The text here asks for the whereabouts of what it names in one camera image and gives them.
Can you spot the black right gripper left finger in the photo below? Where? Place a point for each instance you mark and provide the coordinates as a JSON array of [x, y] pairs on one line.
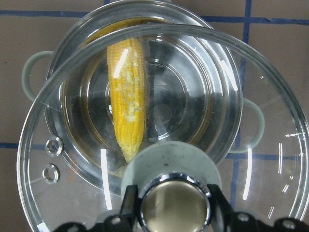
[[130, 207]]

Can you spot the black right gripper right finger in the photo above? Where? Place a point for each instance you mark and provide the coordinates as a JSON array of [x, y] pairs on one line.
[[221, 210]]

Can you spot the glass pot lid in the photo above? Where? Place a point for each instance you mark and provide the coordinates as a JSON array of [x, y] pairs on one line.
[[266, 184]]

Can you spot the yellow corn cob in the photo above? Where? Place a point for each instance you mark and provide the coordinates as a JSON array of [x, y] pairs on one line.
[[126, 75]]

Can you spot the brown paper table mat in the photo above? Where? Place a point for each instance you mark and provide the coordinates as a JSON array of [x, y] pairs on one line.
[[27, 27]]

